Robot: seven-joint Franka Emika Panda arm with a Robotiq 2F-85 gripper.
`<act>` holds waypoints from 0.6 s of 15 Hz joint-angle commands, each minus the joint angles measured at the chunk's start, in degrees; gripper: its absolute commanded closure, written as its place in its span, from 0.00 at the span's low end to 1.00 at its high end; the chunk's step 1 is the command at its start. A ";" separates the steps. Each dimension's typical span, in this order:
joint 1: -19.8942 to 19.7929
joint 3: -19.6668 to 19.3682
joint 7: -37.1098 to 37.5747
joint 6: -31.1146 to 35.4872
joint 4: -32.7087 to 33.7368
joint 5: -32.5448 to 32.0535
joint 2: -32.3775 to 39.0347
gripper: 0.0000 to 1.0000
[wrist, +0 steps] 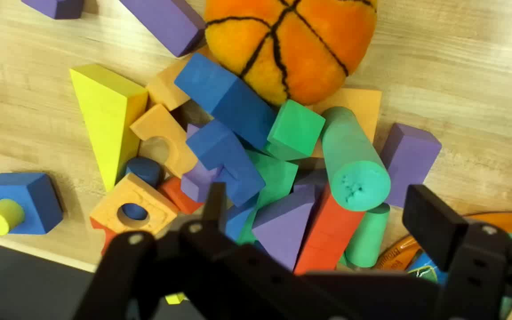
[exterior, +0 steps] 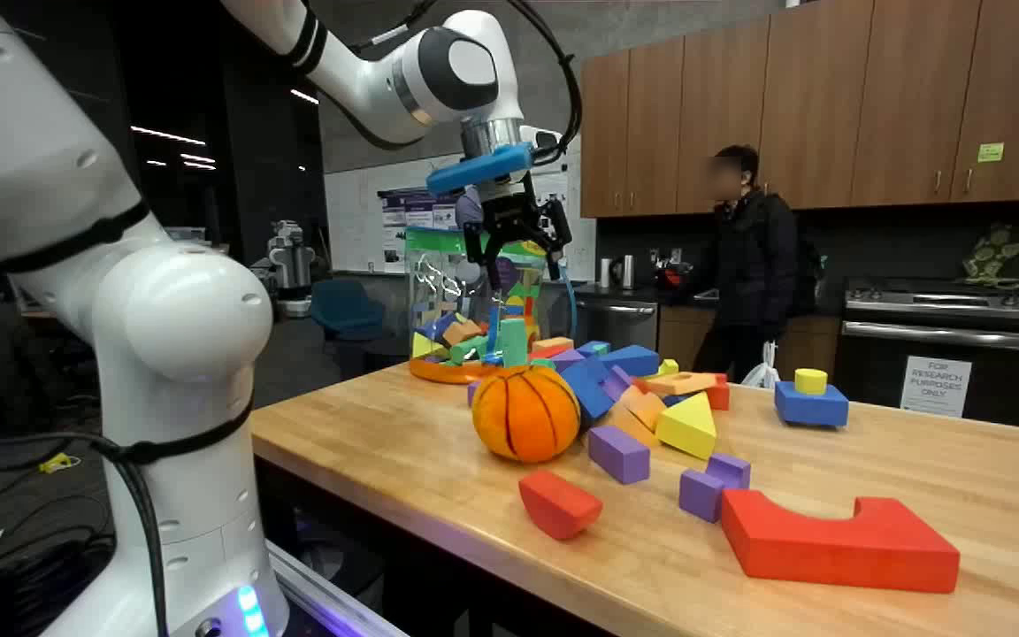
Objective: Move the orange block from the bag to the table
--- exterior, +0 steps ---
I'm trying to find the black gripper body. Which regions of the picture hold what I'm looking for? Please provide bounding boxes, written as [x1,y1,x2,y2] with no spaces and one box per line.
[460,175,545,268]

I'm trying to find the clear toy bag green rim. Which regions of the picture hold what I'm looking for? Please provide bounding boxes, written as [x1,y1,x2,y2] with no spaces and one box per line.
[403,218,583,388]

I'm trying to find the green cylinder foam block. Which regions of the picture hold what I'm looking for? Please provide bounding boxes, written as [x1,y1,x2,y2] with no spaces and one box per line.
[496,313,536,371]

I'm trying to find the salmon foam block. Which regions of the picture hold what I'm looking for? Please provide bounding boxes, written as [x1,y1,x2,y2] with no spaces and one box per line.
[529,334,581,366]

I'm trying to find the blue triangular foam block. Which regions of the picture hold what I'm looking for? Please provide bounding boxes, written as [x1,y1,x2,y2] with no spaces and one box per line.
[555,355,637,424]

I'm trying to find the blue flat foam block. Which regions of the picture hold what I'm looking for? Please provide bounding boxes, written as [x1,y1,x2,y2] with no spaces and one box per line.
[595,342,664,381]

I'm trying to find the orange foam block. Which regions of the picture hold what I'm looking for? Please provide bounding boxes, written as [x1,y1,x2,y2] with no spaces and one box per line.
[615,386,668,443]

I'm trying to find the tan flat foam block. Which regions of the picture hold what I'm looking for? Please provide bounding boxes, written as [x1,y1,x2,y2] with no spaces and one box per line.
[637,368,727,405]

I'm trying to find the purple cuboid foam block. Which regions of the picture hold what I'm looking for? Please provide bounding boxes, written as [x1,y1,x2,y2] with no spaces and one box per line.
[583,423,656,487]

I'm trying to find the yellow triangular foam block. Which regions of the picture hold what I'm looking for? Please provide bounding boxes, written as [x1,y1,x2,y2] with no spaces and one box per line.
[656,388,723,464]

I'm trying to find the red wedge foam block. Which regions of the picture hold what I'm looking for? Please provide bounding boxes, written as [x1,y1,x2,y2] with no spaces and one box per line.
[516,466,605,544]

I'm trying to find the purple stepped foam block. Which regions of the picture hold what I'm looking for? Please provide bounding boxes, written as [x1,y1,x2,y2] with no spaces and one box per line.
[675,452,754,526]

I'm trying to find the small yellow cylinder block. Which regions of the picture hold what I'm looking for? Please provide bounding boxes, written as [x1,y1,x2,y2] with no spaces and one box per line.
[792,366,833,399]

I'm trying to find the blue notched foam block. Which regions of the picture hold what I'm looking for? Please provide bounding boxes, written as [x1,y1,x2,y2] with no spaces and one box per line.
[773,378,854,431]

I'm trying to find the large red arch block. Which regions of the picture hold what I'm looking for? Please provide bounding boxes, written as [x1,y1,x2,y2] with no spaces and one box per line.
[720,486,964,598]

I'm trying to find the stainless steel dishwasher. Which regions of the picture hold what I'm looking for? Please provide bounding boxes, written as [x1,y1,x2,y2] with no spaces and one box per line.
[577,294,664,355]

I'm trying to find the orange plush basketball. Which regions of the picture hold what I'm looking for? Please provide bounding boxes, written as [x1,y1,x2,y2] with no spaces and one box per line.
[467,366,583,466]

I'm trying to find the teal chair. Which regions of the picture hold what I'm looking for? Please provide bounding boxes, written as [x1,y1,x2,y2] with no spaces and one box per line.
[307,273,398,348]

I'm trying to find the steel coffee appliance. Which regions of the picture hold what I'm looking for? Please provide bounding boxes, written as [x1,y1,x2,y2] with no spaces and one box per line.
[261,216,322,301]

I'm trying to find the person in black jacket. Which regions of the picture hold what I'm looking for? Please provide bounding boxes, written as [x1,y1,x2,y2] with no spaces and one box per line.
[680,141,803,381]

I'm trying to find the white paper sign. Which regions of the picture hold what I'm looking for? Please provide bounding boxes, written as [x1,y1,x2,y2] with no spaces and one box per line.
[900,349,977,423]

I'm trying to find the stainless steel oven range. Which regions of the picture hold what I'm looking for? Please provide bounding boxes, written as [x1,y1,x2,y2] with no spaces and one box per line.
[837,275,1019,437]

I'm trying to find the green plant decoration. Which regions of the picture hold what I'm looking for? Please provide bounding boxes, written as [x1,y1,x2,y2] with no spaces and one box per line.
[959,222,1019,289]

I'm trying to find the yellow floor object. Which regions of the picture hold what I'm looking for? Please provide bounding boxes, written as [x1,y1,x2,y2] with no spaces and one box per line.
[35,450,85,477]

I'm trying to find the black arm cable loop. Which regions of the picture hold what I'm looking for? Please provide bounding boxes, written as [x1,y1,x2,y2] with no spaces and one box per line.
[506,0,586,165]

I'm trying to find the wooden wall cabinets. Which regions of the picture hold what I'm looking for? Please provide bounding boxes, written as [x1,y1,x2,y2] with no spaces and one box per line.
[577,0,1019,222]

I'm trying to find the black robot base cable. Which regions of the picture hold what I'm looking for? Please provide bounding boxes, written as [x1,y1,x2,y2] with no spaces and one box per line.
[0,405,254,637]

